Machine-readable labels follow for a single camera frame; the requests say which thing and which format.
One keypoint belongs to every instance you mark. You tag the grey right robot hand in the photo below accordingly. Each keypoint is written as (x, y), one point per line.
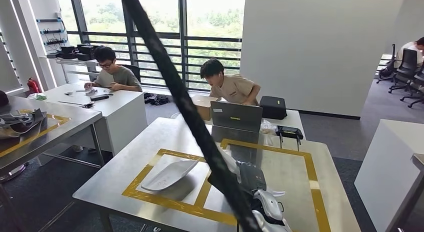
(253, 177)

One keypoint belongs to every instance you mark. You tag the green plastic bag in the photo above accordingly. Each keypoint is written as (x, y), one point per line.
(38, 97)

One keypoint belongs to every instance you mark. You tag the clear plastic bag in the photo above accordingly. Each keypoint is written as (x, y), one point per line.
(267, 128)

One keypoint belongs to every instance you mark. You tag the grey laptop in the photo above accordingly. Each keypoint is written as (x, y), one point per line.
(236, 116)

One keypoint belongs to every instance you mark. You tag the small black tool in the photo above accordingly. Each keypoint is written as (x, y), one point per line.
(87, 105)

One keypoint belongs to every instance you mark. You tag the steel table yellow tape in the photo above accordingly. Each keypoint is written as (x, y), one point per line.
(66, 118)

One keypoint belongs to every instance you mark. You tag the black equipment box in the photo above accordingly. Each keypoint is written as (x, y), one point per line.
(68, 51)
(86, 51)

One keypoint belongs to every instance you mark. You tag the person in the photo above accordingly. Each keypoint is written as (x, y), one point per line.
(119, 78)
(409, 50)
(232, 88)

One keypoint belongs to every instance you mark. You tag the black wall power strip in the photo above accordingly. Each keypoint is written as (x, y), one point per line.
(49, 20)
(55, 42)
(52, 31)

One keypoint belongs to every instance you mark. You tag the chrome round base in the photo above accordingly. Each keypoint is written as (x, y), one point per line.
(11, 172)

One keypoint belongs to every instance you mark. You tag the black gear pile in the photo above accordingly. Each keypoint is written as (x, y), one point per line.
(157, 99)

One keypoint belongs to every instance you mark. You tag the white curved plastic part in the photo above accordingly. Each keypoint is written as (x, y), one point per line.
(228, 161)
(169, 176)

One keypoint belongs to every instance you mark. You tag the white narrow side table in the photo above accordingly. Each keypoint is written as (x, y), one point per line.
(76, 62)

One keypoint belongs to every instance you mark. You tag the black hard case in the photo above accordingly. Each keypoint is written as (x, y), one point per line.
(273, 108)
(3, 98)

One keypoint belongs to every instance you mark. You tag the cardboard box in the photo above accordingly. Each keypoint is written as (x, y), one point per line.
(208, 106)

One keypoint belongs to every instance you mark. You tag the black window frame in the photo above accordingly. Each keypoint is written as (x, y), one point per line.
(182, 25)

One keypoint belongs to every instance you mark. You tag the black flat tool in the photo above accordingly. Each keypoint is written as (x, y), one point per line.
(99, 98)

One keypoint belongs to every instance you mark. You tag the red fire extinguisher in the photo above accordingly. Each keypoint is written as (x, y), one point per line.
(34, 86)

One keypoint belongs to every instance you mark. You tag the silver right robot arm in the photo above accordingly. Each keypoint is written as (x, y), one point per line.
(271, 204)

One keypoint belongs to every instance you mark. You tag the grey black car trim part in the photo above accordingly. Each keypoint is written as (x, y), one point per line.
(20, 124)

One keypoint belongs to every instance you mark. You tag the steel workbench yellow tape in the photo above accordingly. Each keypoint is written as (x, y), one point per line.
(132, 141)

